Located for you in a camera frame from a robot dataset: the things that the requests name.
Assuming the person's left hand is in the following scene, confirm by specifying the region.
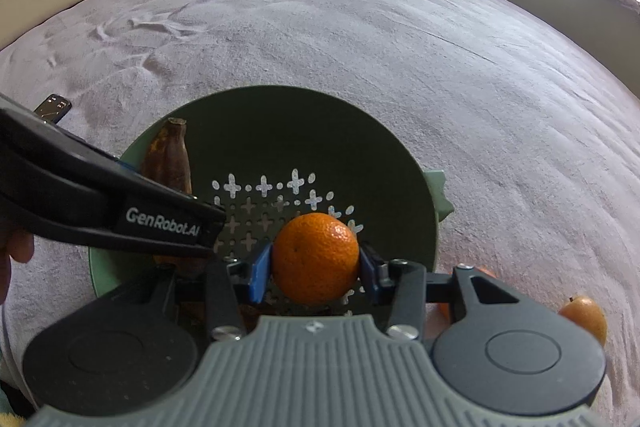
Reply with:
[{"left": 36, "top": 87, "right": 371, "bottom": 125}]
[{"left": 0, "top": 229, "right": 36, "bottom": 309}]

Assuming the green colander bowl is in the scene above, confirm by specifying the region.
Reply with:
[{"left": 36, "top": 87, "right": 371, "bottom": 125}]
[{"left": 89, "top": 86, "right": 456, "bottom": 323}]

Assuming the brown overripe banana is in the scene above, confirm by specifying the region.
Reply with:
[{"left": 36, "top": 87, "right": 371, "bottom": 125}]
[{"left": 140, "top": 118, "right": 208, "bottom": 278}]

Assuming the orange yellow mango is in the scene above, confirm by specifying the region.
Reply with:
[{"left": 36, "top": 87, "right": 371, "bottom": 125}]
[{"left": 558, "top": 295, "right": 608, "bottom": 347}]

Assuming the teal and yellow cloth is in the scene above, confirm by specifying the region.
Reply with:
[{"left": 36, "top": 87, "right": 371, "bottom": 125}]
[{"left": 0, "top": 387, "right": 36, "bottom": 427}]

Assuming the orange mandarin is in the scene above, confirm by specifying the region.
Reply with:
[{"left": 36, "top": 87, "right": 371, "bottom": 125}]
[
  {"left": 437, "top": 265, "right": 499, "bottom": 324},
  {"left": 271, "top": 213, "right": 361, "bottom": 306}
]

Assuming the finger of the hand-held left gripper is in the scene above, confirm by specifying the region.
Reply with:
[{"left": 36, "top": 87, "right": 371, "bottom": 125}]
[
  {"left": 145, "top": 241, "right": 214, "bottom": 259},
  {"left": 116, "top": 159, "right": 202, "bottom": 204}
]

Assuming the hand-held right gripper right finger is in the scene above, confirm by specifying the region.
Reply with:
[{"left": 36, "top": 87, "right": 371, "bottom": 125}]
[{"left": 358, "top": 243, "right": 523, "bottom": 340}]

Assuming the black smartphone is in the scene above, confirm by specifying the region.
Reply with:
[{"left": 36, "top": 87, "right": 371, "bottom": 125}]
[{"left": 32, "top": 94, "right": 73, "bottom": 124}]

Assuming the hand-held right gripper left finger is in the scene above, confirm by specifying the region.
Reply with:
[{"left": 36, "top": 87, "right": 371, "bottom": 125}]
[{"left": 150, "top": 241, "right": 275, "bottom": 343}]

